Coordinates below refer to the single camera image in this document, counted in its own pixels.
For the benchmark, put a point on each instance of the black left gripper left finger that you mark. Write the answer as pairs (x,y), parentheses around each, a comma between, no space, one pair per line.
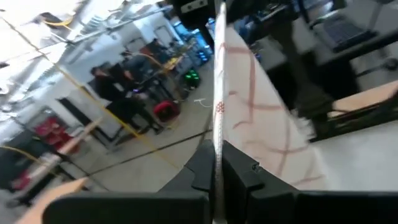
(124,208)

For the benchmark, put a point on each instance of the white red-checked towel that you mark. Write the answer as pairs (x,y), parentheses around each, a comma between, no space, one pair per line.
(264,124)

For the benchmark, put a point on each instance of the person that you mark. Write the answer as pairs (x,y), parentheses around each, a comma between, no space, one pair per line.
(130,112)
(105,84)

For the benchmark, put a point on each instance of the wooden table side board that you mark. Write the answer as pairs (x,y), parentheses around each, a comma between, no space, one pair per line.
(367,98)

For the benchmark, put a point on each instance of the black table frame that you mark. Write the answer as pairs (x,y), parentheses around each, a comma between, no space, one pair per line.
(357,119)

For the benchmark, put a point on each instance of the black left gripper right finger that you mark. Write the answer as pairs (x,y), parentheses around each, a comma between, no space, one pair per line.
(311,208)

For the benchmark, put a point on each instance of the red round object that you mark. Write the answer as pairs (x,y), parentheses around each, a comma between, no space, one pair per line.
(166,111)

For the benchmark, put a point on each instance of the gray laptop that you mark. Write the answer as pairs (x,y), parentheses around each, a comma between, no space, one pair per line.
(342,31)

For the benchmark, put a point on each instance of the red cart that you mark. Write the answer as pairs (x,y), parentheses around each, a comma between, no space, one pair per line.
(53,130)

